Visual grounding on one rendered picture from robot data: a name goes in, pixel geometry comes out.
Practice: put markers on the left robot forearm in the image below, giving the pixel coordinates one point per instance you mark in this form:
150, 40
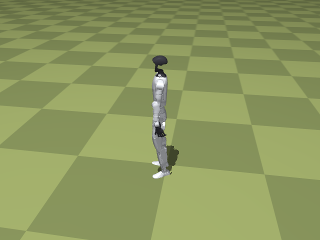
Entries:
156, 114

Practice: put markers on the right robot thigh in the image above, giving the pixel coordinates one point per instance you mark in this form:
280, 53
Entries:
163, 138

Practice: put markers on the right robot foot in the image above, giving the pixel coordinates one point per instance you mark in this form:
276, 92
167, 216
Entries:
158, 164

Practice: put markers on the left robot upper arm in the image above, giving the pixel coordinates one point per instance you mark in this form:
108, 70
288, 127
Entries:
159, 88

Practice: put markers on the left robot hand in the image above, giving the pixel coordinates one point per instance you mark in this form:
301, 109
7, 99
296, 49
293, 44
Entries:
159, 131

